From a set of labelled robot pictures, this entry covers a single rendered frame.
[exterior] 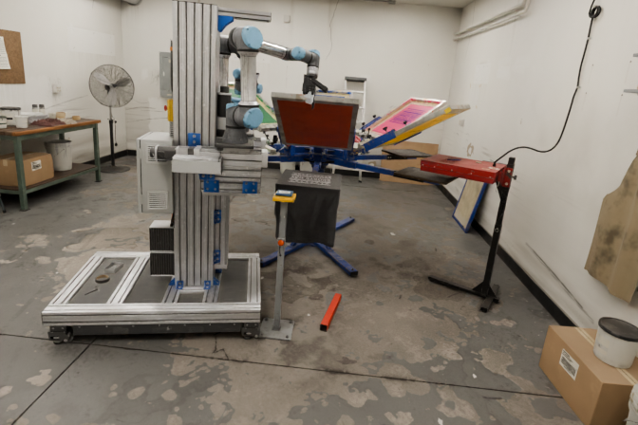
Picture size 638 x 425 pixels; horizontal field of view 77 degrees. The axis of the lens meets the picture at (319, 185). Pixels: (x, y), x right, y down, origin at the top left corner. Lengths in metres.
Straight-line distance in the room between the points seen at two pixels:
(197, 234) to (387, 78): 5.24
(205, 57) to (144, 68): 5.57
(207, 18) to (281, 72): 4.85
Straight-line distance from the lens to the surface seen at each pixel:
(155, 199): 2.71
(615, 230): 3.12
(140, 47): 8.16
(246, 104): 2.28
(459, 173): 3.28
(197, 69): 2.59
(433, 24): 7.48
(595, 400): 2.73
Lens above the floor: 1.65
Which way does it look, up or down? 15 degrees down
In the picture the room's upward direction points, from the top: 5 degrees clockwise
